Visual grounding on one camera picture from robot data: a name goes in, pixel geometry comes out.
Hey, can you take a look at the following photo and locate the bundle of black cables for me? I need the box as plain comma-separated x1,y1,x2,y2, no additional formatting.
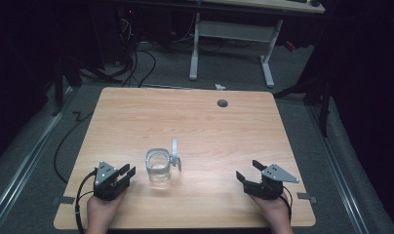
115,16,157,89

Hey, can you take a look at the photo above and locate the dark computer tower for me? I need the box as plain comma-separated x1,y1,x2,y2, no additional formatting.
115,6,139,67

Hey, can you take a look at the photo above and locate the grey tape piece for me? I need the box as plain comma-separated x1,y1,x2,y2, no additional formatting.
296,192,318,205
59,195,76,206

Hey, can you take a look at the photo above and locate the black floor cable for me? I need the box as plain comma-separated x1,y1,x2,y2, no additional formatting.
53,110,96,185

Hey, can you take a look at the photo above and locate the metal floor rail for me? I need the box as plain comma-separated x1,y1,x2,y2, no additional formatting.
306,103,372,234
0,85,76,228

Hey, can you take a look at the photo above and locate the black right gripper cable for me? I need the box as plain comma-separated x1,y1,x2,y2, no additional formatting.
280,185,294,222

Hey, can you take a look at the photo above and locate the black metal stand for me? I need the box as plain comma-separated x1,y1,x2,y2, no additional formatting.
51,55,123,117
272,72,333,137

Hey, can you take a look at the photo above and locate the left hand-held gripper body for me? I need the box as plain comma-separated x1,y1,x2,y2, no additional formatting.
93,160,132,202

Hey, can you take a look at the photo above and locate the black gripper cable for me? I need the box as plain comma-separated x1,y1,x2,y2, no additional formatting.
74,168,99,234
280,185,294,222

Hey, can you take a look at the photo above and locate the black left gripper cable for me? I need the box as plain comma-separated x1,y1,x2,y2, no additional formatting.
74,168,99,234

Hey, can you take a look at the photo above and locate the clear glass jar, hinged lid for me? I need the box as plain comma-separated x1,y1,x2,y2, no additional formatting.
144,136,183,190

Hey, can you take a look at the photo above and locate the person's right hand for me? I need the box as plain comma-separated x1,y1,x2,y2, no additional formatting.
249,191,295,234

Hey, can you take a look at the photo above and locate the person's left hand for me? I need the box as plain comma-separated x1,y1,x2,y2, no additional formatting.
86,189,128,234

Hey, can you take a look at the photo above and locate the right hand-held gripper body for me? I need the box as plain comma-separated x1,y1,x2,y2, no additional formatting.
244,163,300,201

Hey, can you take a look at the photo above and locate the white-framed desk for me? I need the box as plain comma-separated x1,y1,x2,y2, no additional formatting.
188,0,327,89

